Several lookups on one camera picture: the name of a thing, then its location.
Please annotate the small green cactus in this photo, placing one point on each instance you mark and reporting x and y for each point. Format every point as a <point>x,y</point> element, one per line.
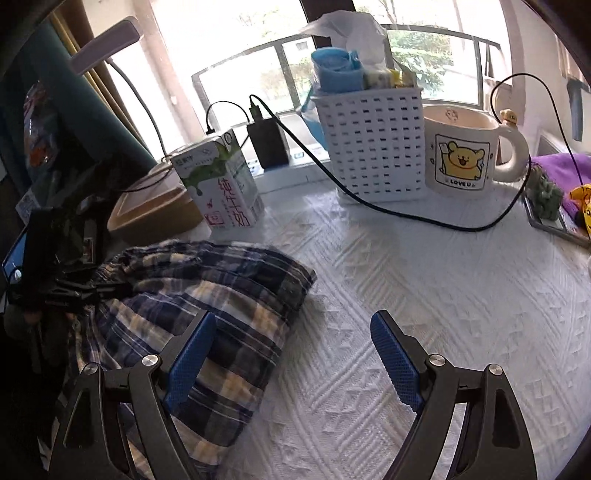
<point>545,194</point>

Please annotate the window railing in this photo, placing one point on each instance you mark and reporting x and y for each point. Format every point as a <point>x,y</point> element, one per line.
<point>284,69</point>

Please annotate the yellow toy figure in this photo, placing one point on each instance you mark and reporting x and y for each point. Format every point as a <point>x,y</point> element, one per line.
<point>581,207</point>

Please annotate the white power strip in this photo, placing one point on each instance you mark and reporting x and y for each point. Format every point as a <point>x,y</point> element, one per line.
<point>295,173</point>

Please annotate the purple cloth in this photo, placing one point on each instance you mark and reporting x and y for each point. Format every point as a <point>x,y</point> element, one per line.
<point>561,168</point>

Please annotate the yellow patterned packet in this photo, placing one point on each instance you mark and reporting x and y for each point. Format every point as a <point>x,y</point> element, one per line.
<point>376,79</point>

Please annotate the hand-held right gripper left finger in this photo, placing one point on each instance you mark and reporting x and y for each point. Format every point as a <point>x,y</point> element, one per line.
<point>189,364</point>

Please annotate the blue plastic cup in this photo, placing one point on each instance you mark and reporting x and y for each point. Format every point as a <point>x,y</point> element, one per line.
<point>334,71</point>

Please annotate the cream mug with bear print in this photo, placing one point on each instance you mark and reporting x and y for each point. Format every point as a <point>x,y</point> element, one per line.
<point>461,157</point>

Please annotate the white perforated plastic basket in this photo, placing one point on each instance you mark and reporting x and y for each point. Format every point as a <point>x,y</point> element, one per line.
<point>369,147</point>

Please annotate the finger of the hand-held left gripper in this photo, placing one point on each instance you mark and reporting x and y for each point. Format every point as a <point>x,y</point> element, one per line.
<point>78,299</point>
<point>92,285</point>

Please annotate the grey tray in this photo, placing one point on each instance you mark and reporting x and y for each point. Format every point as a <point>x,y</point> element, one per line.
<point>549,226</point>

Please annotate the monitor with blue screen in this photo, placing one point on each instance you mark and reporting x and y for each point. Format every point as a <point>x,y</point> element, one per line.
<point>11,258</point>

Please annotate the white gooseneck desk lamp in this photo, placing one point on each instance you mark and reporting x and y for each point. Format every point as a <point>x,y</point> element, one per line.
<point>106,46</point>

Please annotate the colourful printed packet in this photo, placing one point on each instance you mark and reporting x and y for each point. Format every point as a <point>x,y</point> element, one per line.
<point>39,129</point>

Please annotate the black power adapter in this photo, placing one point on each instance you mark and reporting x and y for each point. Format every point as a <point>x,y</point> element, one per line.
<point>268,145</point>

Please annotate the white plastic bag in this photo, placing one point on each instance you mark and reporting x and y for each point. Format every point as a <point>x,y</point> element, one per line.
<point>346,30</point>

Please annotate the green and white milk carton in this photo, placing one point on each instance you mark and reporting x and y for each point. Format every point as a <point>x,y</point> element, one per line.
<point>221,194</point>

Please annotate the white textured tablecloth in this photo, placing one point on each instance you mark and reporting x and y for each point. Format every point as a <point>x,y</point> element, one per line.
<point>415,277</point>

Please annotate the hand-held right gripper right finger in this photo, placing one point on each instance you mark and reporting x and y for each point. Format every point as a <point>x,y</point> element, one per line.
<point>397,364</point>

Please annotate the blue plaid pants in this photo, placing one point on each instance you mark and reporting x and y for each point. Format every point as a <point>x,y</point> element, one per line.
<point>231,286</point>

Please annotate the blue transparent bag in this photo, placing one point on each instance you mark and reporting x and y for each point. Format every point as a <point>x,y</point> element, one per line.
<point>311,124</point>

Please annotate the tan container with lid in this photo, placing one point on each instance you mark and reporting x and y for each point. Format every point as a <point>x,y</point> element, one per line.
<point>152,217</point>

